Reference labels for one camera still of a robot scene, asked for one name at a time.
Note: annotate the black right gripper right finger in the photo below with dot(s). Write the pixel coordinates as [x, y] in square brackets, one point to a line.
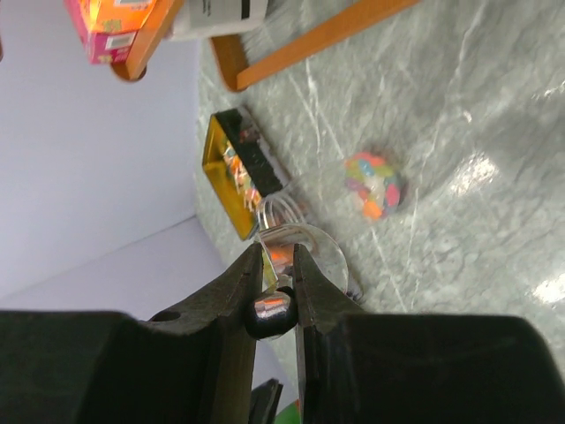
[358, 367]

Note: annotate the clear glass jar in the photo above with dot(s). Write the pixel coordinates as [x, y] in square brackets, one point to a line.
[378, 185]

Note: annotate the orange sponge box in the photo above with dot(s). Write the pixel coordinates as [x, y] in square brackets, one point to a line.
[115, 16]

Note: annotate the pink sponge box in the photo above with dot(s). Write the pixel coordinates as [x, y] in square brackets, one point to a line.
[101, 48]

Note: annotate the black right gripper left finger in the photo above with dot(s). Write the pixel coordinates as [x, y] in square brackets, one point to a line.
[190, 363]

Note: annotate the silver metal scoop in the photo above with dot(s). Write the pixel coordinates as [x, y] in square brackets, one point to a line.
[283, 224]

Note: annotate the wooden two-tier shelf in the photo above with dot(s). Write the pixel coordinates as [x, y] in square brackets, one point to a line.
[292, 32]

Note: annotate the green champagne bottle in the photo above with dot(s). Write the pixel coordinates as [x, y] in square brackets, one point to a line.
[290, 414]

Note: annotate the white cup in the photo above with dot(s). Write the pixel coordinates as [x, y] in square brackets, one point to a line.
[202, 19]

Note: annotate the gold tin of stick candies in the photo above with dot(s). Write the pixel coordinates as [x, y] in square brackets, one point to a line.
[241, 167]

